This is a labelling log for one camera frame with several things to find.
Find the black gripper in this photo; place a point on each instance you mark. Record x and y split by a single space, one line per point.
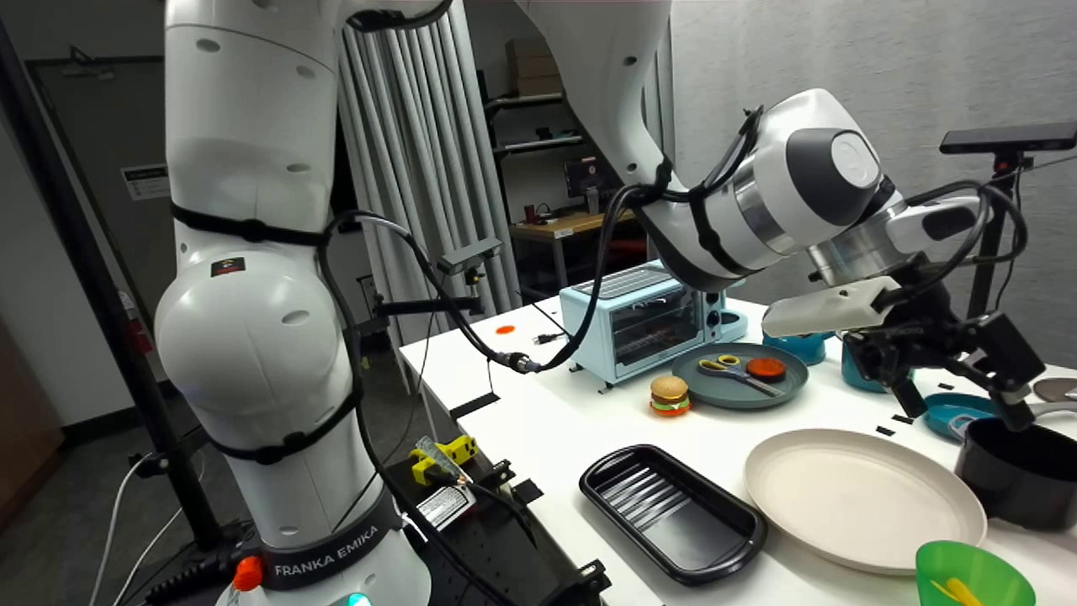
919 339

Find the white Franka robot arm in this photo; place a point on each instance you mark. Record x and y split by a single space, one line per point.
247 339

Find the green plastic cup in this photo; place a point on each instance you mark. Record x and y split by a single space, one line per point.
1003 577

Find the blue small bowl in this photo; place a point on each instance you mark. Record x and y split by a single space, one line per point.
955 425

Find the black toy pot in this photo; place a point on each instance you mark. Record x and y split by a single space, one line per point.
1020 483

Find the teal toy kettle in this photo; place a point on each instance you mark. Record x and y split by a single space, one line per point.
808 349

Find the beige round plate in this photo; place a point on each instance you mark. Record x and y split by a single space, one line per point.
863 493

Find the red toy tomato slice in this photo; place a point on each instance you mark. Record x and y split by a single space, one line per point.
769 368

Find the dark grey round plate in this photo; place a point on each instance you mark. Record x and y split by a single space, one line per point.
727 392

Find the small grey toy utensil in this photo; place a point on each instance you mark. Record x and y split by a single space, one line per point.
725 361

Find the toy burger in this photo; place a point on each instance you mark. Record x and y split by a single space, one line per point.
671 392

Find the light blue toy oven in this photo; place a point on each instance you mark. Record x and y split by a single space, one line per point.
660 323

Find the black rectangular tray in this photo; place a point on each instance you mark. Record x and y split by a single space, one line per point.
675 508

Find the grey backdrop curtain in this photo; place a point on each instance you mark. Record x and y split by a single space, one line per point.
955 46

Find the small black clip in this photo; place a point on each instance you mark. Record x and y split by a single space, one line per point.
551 336

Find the wooden background table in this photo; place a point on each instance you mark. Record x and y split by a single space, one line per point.
559 228

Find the small orange disc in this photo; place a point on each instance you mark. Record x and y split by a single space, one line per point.
508 330

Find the dark metal shelf rack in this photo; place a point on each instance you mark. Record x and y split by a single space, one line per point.
541 144

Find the black tape patch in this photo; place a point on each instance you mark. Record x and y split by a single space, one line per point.
472 404

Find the yellow clamp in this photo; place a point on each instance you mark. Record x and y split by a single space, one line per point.
449 451

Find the black clamp bar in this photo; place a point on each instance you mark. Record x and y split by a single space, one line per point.
425 303

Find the white ribbed panel stack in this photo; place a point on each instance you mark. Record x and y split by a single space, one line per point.
425 137

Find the white bottle orange cap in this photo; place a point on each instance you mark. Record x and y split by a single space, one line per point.
251 575

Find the white paper sign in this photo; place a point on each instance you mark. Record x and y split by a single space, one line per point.
145 184

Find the grey door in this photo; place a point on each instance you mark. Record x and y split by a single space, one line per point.
103 113

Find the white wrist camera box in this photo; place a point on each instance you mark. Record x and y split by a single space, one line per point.
830 308

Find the black camera tripod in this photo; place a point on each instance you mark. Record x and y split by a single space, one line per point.
1008 165

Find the black camera bar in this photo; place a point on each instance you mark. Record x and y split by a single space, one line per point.
1011 137

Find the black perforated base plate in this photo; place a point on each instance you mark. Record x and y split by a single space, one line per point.
493 559

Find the silver metal bracket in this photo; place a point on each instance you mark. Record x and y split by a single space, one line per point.
440 514

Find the black stand post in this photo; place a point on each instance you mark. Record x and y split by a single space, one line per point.
87 239

